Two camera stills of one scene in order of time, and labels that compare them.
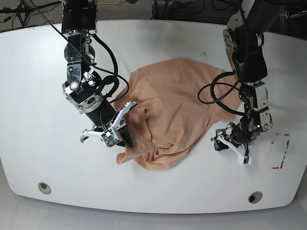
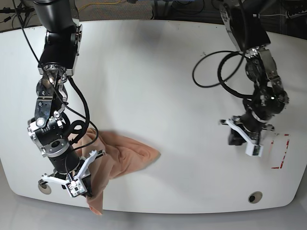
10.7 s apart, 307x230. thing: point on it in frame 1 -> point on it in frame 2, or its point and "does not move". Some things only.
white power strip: (289, 15) does not move
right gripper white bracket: (222, 143) -> (235, 139)
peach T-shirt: (168, 121) -> (121, 155)
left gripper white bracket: (127, 141) -> (75, 185)
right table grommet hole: (255, 197) does not move
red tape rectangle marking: (284, 154) does not move
